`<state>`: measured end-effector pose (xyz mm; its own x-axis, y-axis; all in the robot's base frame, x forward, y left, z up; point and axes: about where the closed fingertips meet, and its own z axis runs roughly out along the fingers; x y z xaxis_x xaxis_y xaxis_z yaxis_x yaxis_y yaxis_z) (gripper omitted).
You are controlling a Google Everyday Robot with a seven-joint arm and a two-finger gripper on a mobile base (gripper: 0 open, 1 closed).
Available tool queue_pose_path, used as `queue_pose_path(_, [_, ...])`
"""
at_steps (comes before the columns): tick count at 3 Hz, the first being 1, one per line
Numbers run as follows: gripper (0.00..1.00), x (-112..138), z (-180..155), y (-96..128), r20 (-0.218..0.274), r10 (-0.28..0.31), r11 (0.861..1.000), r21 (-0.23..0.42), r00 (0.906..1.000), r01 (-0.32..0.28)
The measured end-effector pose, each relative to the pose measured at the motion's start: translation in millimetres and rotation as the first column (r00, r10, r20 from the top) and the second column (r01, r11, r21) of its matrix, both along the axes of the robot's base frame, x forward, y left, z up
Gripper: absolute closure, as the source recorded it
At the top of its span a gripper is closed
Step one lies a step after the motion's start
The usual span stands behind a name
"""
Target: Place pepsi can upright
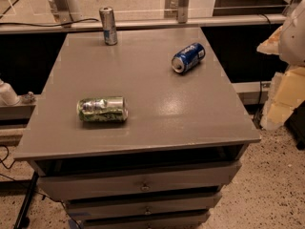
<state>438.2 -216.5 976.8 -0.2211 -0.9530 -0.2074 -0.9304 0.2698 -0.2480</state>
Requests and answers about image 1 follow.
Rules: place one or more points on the blue pepsi can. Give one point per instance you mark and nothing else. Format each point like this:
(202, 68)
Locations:
(188, 58)

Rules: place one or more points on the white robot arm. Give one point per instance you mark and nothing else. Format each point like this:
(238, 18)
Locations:
(291, 46)

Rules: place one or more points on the green crushed soda can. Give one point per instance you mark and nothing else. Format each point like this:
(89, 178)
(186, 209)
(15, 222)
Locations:
(102, 109)

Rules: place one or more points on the tall silver energy drink can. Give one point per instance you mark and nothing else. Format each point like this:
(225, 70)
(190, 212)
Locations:
(108, 25)

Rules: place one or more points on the grey drawer cabinet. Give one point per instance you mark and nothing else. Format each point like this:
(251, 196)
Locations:
(173, 119)

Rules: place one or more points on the middle grey drawer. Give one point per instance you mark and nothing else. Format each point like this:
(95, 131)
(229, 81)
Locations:
(143, 206)

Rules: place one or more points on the grey drawer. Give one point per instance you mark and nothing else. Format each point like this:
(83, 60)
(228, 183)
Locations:
(144, 181)
(156, 221)
(143, 206)

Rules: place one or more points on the top grey drawer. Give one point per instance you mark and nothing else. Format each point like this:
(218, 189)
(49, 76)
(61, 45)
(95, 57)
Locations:
(144, 181)

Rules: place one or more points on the bottom grey drawer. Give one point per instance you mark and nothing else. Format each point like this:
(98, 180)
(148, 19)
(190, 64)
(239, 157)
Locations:
(156, 221)

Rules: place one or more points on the yellow foam block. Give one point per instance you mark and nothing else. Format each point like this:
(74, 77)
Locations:
(287, 90)

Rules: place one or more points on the white pipe fitting left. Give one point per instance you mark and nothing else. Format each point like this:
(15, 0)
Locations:
(10, 97)

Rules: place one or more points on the black stand leg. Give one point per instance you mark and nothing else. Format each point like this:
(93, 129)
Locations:
(22, 220)

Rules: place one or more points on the centre metal frame post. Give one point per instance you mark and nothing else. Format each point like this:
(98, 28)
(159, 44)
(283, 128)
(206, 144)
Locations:
(177, 9)

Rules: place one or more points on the metal frame post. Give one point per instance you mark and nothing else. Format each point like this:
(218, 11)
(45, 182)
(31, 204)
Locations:
(65, 11)
(177, 9)

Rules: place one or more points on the left metal frame post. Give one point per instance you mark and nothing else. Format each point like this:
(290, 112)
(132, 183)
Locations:
(65, 11)

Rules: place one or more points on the horizontal metal rail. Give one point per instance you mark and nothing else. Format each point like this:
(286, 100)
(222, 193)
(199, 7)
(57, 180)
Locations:
(92, 25)

